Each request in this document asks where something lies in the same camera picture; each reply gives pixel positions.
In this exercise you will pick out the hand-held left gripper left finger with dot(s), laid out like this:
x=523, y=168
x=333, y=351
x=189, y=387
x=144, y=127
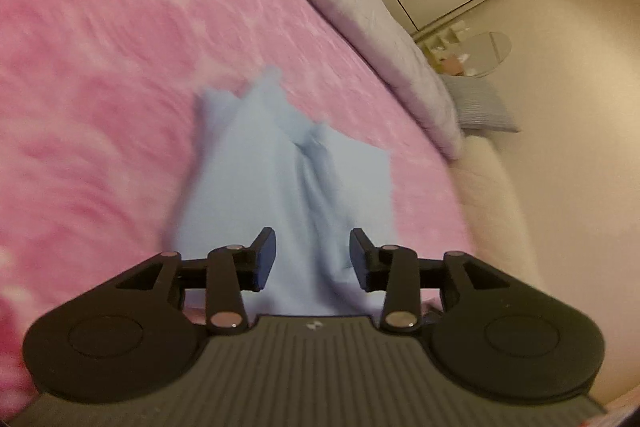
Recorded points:
x=265, y=259

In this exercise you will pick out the grey striped pillow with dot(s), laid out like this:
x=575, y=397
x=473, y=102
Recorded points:
x=482, y=104

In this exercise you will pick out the light blue garment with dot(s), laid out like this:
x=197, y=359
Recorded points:
x=260, y=167

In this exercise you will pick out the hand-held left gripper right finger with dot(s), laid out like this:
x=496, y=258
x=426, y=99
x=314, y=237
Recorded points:
x=358, y=257

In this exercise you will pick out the pink rose print blanket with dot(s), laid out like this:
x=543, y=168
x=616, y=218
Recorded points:
x=100, y=82

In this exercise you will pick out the oval mirror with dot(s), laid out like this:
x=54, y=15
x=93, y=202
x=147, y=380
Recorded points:
x=492, y=52

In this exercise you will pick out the cream shelf with small things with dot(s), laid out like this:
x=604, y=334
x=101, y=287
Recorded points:
x=445, y=49

